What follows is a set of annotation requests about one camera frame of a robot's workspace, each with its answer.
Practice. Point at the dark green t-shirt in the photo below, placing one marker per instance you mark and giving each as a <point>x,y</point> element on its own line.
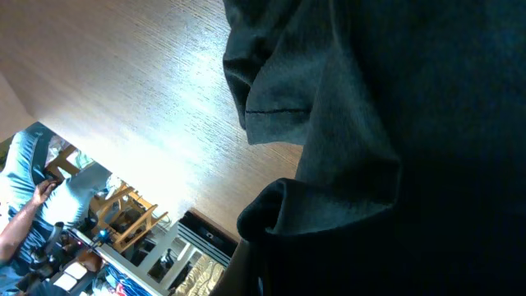
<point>411,119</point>

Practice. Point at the wooden chair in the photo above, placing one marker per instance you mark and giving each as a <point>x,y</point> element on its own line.
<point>117,214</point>

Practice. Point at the seated person in jeans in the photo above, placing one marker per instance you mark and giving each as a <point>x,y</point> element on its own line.
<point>32,201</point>

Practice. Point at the white shelf frame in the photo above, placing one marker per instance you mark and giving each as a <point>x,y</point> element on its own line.
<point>191,234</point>

